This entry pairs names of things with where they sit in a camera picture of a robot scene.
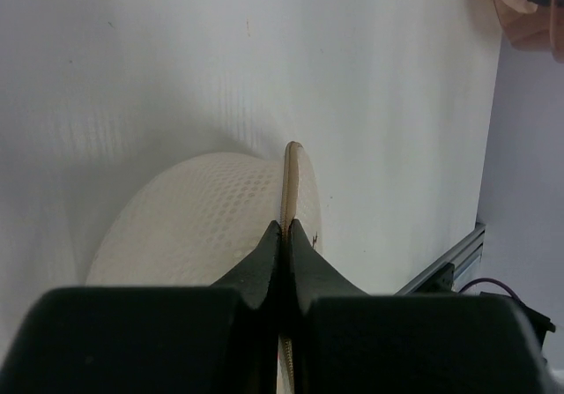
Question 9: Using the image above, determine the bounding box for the translucent pink plastic basket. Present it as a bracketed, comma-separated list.
[492, 0, 563, 63]

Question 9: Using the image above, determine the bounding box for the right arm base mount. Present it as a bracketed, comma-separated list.
[418, 262, 556, 346]

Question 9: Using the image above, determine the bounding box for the beige round mesh laundry bag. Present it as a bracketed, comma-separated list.
[87, 142, 323, 393]

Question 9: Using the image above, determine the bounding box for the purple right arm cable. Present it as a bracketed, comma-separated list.
[460, 277, 523, 302]

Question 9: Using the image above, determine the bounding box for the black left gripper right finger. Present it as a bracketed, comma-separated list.
[286, 220, 562, 393]

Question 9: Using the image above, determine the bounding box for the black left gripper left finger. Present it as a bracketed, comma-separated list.
[1, 222, 281, 393]

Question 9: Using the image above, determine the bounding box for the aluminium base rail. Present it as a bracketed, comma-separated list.
[396, 223, 486, 295]

